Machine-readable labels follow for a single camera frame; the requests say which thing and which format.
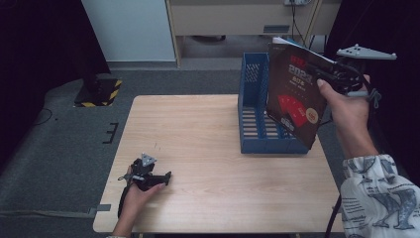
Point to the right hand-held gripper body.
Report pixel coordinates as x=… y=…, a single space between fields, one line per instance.
x=350 y=76

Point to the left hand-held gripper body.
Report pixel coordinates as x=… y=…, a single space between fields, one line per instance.
x=142 y=173

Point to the black magazine with red print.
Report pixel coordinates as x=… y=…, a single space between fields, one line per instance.
x=294 y=99

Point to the blue plastic file rack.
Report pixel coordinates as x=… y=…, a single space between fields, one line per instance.
x=252 y=99

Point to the person's left hand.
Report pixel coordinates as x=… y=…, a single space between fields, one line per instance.
x=135 y=201

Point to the person's right hand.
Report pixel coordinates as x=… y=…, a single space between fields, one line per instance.
x=350 y=112

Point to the grey tape piece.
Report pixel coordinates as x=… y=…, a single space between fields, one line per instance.
x=103 y=208

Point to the white power strip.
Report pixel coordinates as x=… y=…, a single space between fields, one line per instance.
x=297 y=2

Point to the black stand base striped tape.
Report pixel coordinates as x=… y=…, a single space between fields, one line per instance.
x=99 y=94

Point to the white cabinet panel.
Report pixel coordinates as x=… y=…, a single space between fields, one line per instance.
x=128 y=29

